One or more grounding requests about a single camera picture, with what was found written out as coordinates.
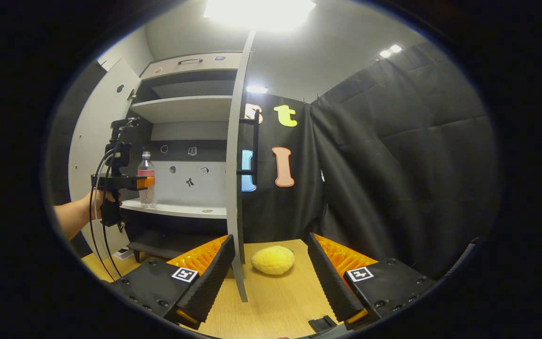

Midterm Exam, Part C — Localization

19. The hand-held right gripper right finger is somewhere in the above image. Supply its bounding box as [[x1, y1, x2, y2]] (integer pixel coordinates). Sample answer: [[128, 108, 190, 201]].
[[307, 233, 437, 330]]

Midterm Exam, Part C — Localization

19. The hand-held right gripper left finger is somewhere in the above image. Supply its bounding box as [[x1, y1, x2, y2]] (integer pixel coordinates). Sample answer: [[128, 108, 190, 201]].
[[110, 234, 236, 330]]

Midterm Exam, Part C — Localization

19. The clear plastic bottle pink label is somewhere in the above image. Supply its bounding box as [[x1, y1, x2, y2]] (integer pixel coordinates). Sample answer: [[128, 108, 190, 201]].
[[137, 151, 157, 209]]

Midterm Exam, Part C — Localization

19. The grey cabinet door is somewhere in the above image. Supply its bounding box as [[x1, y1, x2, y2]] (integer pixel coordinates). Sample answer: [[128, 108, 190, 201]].
[[68, 57, 142, 257], [225, 29, 260, 303]]

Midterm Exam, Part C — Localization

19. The grey cabinet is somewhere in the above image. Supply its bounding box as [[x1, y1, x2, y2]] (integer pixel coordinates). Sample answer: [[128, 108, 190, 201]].
[[128, 51, 243, 263]]

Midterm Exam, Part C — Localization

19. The grey cabinet drawer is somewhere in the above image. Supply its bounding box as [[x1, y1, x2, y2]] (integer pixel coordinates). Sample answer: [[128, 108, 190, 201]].
[[140, 52, 243, 81]]

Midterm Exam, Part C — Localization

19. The yellow plush cushion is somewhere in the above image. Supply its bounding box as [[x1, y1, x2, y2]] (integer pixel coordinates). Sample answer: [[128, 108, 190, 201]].
[[251, 245, 295, 275]]

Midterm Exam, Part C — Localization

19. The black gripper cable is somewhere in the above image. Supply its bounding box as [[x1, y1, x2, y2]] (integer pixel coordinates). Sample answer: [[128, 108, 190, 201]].
[[102, 158, 123, 278], [88, 120, 136, 281]]

